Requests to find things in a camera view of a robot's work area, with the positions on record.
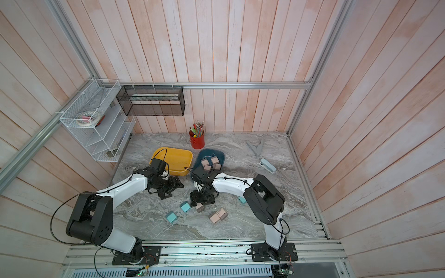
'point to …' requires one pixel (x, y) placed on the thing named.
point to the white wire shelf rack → (101, 131)
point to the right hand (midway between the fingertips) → (196, 204)
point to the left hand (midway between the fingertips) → (178, 191)
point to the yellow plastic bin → (179, 160)
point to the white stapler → (265, 164)
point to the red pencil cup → (196, 135)
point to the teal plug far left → (171, 218)
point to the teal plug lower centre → (185, 207)
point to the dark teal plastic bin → (205, 153)
